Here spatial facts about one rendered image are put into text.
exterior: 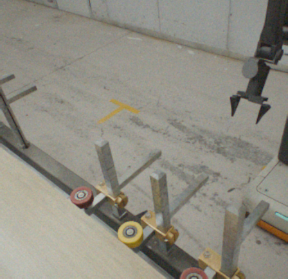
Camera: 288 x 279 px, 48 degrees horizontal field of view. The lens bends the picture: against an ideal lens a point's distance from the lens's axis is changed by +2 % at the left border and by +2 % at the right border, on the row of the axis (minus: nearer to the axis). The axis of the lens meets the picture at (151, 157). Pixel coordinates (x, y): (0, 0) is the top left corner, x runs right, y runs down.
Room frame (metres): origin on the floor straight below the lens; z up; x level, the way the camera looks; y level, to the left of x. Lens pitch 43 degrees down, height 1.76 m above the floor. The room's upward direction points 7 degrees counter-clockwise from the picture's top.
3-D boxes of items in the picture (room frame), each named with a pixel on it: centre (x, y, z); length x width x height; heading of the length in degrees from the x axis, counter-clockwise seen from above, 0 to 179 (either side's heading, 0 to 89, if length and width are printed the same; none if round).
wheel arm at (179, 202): (0.73, -0.05, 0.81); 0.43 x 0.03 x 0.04; 133
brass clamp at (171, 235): (0.66, 0.00, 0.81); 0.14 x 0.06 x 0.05; 43
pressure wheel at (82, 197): (0.78, 0.27, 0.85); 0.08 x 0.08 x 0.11
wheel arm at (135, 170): (0.92, 0.12, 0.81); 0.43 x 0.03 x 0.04; 133
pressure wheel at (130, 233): (0.60, 0.10, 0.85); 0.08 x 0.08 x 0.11
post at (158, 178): (0.65, -0.01, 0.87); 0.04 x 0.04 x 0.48; 43
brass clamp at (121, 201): (0.85, 0.17, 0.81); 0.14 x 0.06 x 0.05; 43
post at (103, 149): (0.83, 0.16, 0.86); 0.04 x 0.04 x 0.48; 43
